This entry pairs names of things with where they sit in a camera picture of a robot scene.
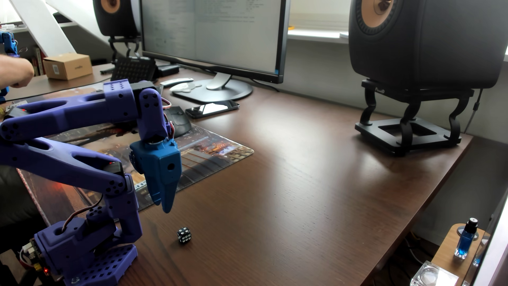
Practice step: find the blue liquid bottle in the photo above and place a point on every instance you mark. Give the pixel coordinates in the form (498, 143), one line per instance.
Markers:
(464, 242)

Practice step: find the controller circuit board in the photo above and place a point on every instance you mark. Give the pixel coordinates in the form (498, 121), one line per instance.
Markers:
(31, 254)

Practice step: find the computer monitor with stand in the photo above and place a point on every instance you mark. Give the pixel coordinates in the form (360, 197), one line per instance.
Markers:
(214, 35)

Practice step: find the black smartphone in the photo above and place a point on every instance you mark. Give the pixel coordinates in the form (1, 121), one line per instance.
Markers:
(212, 108)

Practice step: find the white slanted beam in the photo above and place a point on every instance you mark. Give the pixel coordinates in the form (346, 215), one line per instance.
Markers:
(39, 27)

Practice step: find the wooden side shelf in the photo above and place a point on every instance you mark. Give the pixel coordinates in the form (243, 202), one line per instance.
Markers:
(446, 254)

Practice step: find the small black speaker stand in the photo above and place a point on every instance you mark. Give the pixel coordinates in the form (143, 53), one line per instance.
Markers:
(125, 39)

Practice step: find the dark blue dice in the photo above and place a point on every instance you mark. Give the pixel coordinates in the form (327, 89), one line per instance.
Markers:
(184, 235)

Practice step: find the playing card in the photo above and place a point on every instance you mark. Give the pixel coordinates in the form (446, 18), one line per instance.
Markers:
(16, 104)

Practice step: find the person's hand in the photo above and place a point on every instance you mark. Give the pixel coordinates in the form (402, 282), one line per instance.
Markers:
(16, 73)

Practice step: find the silver remote control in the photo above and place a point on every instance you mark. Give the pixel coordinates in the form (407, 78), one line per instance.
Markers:
(176, 81)

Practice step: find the black perforated keypad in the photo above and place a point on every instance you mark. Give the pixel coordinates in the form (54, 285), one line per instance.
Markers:
(133, 69)

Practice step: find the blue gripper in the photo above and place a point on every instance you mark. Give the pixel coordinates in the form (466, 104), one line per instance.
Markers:
(158, 166)

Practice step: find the white window sill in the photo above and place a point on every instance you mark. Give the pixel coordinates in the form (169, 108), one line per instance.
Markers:
(317, 35)

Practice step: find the white furniture panel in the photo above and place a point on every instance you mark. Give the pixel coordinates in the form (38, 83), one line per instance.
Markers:
(496, 254)

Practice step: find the white flat gadget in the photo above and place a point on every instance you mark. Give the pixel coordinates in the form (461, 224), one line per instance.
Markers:
(182, 87)

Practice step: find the small black speaker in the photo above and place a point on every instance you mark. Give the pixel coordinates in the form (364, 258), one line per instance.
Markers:
(115, 22)

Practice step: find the large black speaker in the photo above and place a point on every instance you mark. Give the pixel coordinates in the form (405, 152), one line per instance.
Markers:
(428, 43)

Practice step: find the black vertical mouse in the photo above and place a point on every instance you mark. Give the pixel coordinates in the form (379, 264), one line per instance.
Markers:
(180, 121)

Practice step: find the cardboard box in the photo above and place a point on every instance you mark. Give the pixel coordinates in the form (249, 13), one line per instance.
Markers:
(69, 67)

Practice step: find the large black speaker stand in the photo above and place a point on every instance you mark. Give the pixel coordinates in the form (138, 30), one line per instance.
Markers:
(397, 137)

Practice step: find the black desk dock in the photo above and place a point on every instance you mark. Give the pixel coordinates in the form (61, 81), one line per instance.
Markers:
(168, 70)

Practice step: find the clear glass cube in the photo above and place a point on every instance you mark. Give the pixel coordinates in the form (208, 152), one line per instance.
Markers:
(432, 276)

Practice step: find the printed desk mat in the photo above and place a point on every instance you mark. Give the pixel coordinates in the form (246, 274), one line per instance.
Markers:
(214, 149)

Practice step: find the row of books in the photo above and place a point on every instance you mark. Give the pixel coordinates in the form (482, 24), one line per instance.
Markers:
(38, 59)

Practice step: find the purple robot arm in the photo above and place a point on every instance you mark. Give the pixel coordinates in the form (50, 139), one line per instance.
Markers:
(71, 163)

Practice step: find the blue purple leader arm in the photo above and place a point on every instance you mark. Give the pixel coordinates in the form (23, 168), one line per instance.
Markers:
(8, 43)

